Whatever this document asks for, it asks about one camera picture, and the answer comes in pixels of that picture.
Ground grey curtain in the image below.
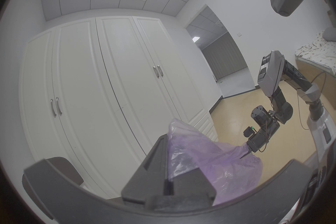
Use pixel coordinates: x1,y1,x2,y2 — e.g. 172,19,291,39
203,32,248,81

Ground white wardrobe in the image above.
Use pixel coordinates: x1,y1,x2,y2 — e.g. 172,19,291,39
20,16,219,200

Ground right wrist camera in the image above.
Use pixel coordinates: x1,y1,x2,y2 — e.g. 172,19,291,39
243,126,257,139

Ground bed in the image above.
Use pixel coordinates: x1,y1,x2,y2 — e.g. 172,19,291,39
294,29,336,103

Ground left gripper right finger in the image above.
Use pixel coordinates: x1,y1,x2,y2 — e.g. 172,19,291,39
164,137,216,206

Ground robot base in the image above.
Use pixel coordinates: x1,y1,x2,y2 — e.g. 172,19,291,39
286,107,336,224

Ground black cable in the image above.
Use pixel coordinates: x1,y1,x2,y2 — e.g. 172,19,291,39
297,71,328,130

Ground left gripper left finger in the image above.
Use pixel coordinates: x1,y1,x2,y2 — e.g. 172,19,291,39
121,134,169,205

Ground grey pillow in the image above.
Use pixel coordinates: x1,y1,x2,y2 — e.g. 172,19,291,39
322,27,336,42

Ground purple plastic bag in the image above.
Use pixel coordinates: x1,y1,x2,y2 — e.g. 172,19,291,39
168,118,263,206

